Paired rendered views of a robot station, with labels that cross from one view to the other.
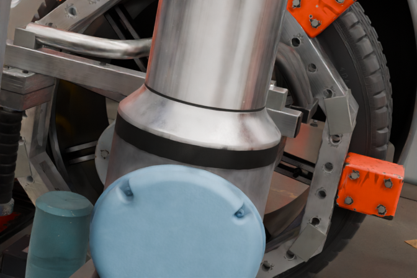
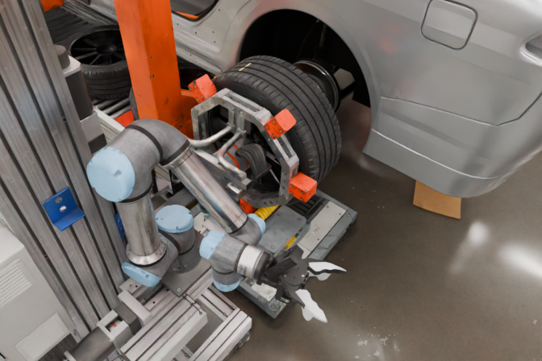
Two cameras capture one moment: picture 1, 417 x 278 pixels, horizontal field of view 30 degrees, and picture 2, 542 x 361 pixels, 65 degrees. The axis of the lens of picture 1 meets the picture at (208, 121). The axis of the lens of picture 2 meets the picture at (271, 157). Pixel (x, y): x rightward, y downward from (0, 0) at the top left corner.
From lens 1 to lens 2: 1.12 m
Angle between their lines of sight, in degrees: 36
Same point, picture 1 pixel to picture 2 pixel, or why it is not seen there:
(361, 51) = (301, 139)
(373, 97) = (306, 155)
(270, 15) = (144, 242)
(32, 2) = (226, 51)
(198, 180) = (134, 270)
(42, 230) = not seen: hidden behind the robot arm
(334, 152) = (285, 176)
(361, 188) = (294, 190)
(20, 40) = not seen: hidden behind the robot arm
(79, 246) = not seen: hidden behind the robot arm
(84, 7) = (206, 107)
